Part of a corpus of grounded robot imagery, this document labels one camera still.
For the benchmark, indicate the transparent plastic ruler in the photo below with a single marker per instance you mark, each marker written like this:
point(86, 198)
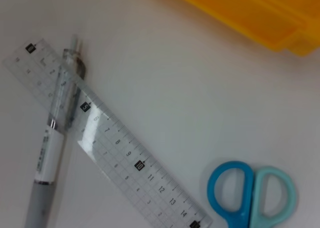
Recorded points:
point(125, 148)

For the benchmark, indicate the blue teal scissors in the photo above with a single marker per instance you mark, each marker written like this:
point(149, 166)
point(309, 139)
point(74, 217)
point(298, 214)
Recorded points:
point(246, 218)

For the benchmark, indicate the clear grey ballpoint pen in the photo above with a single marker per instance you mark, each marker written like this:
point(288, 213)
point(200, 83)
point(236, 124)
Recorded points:
point(50, 150)

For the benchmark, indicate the yellow plastic bin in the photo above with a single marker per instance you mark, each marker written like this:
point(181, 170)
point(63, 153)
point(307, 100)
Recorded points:
point(237, 8)

